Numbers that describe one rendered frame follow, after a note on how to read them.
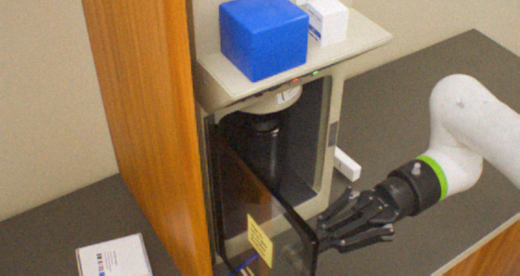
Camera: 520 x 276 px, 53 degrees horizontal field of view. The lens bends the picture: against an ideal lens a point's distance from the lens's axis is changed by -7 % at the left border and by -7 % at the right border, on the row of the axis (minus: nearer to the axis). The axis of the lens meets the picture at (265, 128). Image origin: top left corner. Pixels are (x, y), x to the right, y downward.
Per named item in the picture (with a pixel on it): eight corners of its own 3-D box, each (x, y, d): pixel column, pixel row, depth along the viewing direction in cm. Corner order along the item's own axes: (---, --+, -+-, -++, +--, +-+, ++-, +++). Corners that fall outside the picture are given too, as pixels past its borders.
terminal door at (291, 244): (223, 255, 122) (212, 118, 95) (302, 361, 103) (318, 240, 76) (220, 256, 121) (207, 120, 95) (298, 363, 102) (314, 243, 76)
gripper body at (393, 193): (388, 165, 97) (348, 187, 93) (421, 195, 92) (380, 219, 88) (382, 194, 102) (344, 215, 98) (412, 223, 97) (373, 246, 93)
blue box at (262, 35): (219, 52, 89) (217, 4, 83) (272, 34, 93) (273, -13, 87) (253, 85, 82) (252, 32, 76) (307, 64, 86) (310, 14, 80)
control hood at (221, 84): (199, 107, 94) (195, 58, 87) (347, 50, 107) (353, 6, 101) (233, 147, 87) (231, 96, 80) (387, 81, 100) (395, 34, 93)
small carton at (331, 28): (305, 32, 93) (306, 1, 89) (330, 26, 95) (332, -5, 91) (320, 46, 90) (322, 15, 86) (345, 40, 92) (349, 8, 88)
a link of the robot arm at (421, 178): (434, 216, 100) (401, 186, 106) (448, 173, 92) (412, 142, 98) (410, 231, 97) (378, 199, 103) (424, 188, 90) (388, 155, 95)
